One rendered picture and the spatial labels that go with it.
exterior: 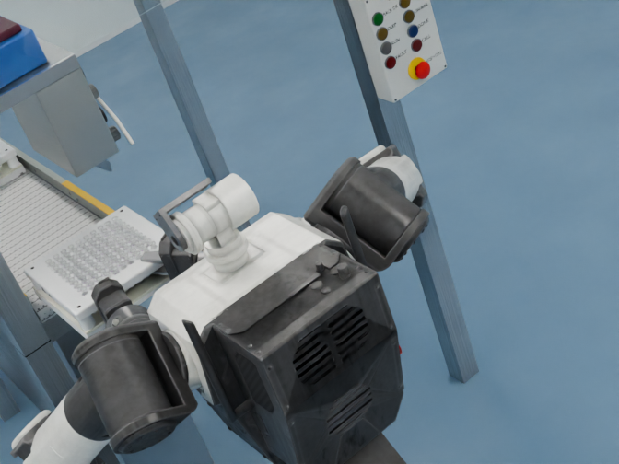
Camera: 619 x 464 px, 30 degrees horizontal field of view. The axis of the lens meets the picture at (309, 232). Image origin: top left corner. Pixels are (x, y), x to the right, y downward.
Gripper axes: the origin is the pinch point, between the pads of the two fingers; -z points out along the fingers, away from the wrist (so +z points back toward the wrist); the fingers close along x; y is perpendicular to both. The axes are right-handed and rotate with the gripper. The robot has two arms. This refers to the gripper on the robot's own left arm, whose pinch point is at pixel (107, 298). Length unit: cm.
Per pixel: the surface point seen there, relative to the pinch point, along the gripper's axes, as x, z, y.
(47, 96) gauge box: -27.8, -29.7, 10.1
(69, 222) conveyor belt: 12, -53, 6
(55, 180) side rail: 9, -68, 9
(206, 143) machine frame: 60, -140, 65
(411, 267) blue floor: 103, -85, 98
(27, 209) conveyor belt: 13, -69, 0
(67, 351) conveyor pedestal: 33, -40, -9
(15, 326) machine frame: 7.6, -18.9, -16.5
